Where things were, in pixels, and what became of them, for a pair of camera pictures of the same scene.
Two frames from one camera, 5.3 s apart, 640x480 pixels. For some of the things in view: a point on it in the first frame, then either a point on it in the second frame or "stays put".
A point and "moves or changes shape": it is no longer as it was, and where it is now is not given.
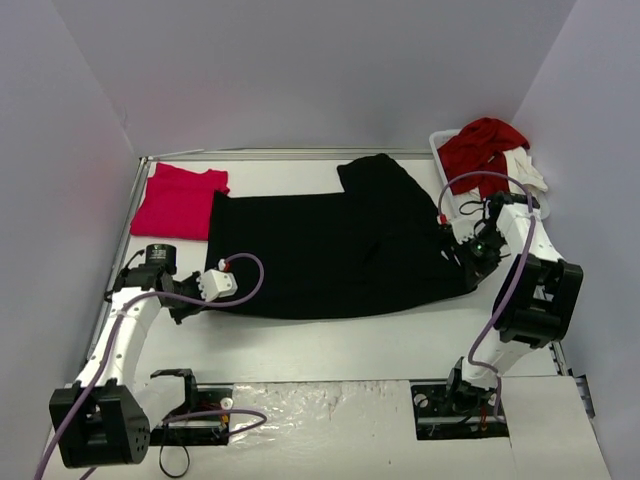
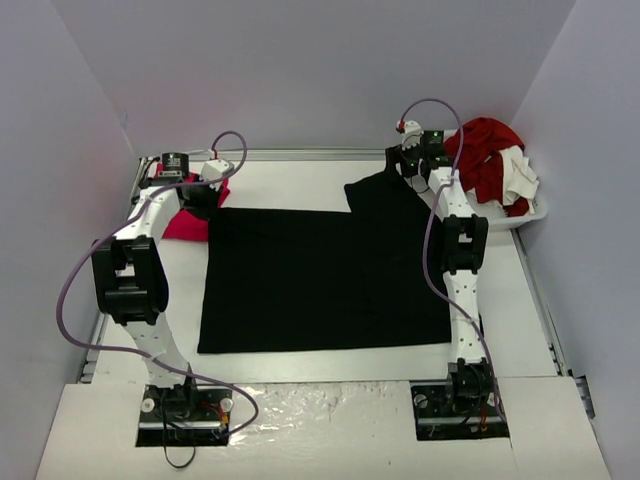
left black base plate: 201,430 stays put
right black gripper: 460,256 -> 397,161
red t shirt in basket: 480,147 stays put
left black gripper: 189,291 -> 201,195
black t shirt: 374,244 moves or changes shape
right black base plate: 435,418 stays put
